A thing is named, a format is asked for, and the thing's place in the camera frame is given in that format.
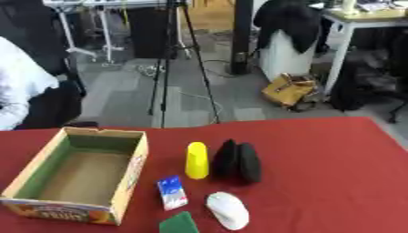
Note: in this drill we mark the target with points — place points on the tan cardboard box green inside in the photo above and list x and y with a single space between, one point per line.
85 176

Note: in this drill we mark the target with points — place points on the black soft pouch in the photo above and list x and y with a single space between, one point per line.
237 162

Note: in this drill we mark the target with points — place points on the small blue white carton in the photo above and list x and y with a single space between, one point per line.
172 193

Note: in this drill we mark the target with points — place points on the black pillar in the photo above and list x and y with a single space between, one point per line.
241 36

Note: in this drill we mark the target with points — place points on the tan bag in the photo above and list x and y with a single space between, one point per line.
289 90

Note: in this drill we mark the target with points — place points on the white computer mouse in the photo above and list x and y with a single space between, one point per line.
228 210

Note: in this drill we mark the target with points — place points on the white cabinet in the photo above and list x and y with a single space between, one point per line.
284 57

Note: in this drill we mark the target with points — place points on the green scouring pad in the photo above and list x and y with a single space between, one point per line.
178 224

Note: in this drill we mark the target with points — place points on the black jacket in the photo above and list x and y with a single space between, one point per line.
287 21

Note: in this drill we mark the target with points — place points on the white desk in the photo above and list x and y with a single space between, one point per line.
350 27

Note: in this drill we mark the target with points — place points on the black office chair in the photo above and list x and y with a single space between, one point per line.
372 79

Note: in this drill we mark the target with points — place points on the person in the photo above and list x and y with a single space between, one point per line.
21 79

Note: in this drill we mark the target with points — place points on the black camera tripod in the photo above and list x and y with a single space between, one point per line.
171 60

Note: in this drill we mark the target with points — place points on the white frame table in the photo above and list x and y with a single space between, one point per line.
101 27

